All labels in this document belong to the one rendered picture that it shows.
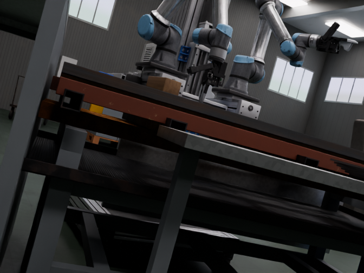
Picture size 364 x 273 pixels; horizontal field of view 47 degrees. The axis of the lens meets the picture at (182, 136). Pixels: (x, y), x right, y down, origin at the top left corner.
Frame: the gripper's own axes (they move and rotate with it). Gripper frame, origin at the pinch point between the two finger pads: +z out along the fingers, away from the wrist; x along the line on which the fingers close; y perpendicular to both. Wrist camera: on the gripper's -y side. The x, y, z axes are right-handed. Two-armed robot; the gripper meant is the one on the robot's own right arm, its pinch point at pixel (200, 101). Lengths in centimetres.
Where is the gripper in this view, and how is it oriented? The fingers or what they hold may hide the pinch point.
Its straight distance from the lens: 188.9
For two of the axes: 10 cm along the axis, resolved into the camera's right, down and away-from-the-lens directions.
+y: 9.2, 2.5, 3.0
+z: -2.7, 9.6, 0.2
